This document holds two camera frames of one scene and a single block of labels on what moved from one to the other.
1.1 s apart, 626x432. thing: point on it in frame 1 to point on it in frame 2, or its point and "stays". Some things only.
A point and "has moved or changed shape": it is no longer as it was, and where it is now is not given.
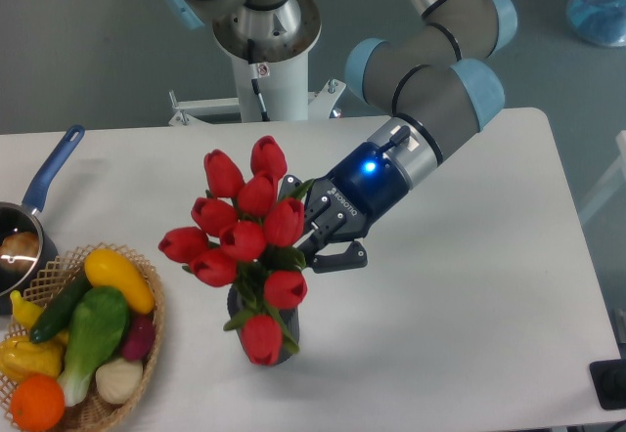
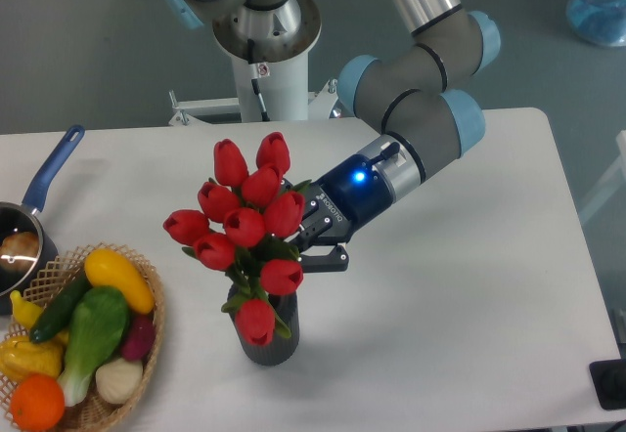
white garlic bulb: (118, 379) stays
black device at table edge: (609, 382) stays
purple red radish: (140, 336) stays
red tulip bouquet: (243, 235) has moved or changed shape
